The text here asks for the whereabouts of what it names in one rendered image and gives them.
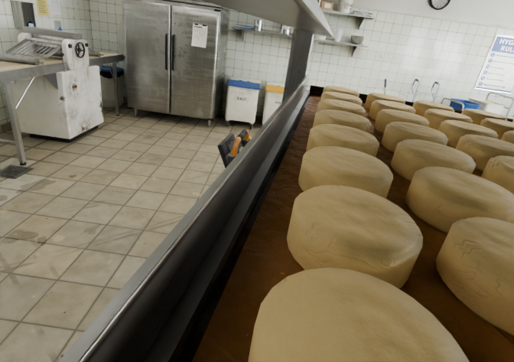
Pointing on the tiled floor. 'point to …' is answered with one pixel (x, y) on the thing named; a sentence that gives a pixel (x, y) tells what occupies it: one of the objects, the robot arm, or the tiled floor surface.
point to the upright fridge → (173, 52)
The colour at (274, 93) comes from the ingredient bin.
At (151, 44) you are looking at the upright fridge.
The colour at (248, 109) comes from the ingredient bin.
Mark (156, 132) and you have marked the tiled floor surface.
